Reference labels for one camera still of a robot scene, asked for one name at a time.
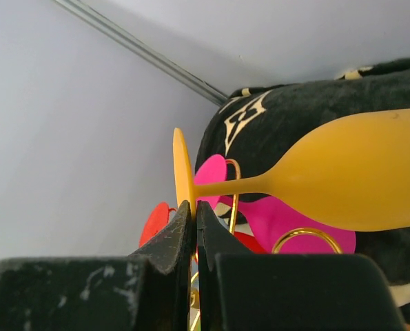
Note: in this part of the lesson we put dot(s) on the black floral pillow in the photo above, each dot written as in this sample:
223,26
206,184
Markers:
257,126

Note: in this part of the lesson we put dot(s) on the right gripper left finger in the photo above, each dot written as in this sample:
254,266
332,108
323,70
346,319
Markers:
146,290

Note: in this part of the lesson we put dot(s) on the pink plastic wine glass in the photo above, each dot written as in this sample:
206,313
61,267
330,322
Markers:
214,169

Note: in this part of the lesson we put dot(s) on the gold wire glass rack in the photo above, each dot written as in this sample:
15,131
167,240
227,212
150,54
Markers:
279,228

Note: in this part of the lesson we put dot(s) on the red plastic wine glass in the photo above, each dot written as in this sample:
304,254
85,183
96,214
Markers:
160,217

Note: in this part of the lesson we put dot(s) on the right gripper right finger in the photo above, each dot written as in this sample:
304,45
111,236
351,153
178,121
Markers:
241,290

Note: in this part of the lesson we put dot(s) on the orange wine glass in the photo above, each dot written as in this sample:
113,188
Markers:
352,173

